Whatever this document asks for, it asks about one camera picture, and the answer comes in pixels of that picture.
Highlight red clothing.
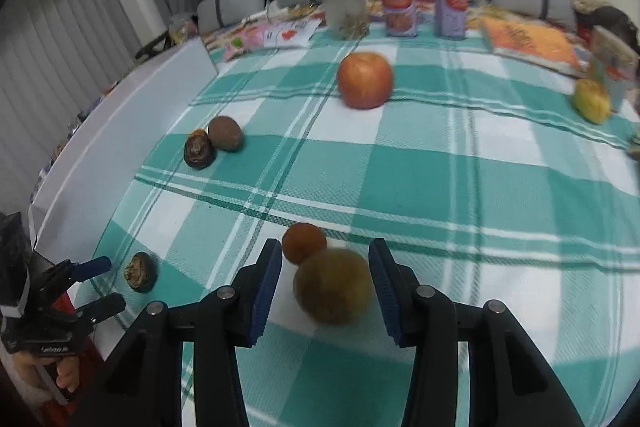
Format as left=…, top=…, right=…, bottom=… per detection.
left=30, top=292, right=103, bottom=427

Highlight orange label canister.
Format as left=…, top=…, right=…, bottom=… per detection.
left=377, top=0, right=419, bottom=38

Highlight pink snack packet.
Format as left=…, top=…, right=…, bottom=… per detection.
left=220, top=18, right=324, bottom=60

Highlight white shallow box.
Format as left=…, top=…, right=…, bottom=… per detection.
left=27, top=39, right=219, bottom=258

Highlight colourful carton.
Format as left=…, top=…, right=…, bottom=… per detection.
left=589, top=26, right=640, bottom=114

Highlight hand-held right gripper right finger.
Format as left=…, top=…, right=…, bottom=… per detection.
left=368, top=238, right=586, bottom=427

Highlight person's left hand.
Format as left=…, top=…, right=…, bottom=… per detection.
left=15, top=352, right=83, bottom=395

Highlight large red apple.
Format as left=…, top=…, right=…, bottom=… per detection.
left=337, top=52, right=393, bottom=110

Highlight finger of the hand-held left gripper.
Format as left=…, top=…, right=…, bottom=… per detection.
left=44, top=256, right=113, bottom=294
left=74, top=292, right=127, bottom=334

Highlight brown kiwi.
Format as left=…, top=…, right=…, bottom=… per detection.
left=207, top=116, right=245, bottom=152

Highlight purple label canister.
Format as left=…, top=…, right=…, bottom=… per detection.
left=431, top=0, right=469, bottom=40

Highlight dark bag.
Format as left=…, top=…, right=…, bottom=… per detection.
left=571, top=0, right=640, bottom=54

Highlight small orange tangerine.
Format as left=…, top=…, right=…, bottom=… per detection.
left=281, top=222, right=328, bottom=266

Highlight yellow fruit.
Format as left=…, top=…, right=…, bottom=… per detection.
left=572, top=79, right=612, bottom=124

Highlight white vertical blinds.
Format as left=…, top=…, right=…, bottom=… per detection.
left=0, top=0, right=146, bottom=208

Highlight orange book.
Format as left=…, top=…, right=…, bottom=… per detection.
left=481, top=16, right=586, bottom=75

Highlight green white checked blanket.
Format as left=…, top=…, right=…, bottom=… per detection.
left=95, top=22, right=640, bottom=427

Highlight clear jar black lid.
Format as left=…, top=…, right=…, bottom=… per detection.
left=319, top=0, right=371, bottom=40

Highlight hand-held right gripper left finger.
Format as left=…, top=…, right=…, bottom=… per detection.
left=70, top=238, right=284, bottom=427

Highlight brownish green round pear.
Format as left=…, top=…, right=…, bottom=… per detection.
left=292, top=248, right=373, bottom=326

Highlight clear plastic bag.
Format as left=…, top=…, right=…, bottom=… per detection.
left=167, top=13, right=201, bottom=44

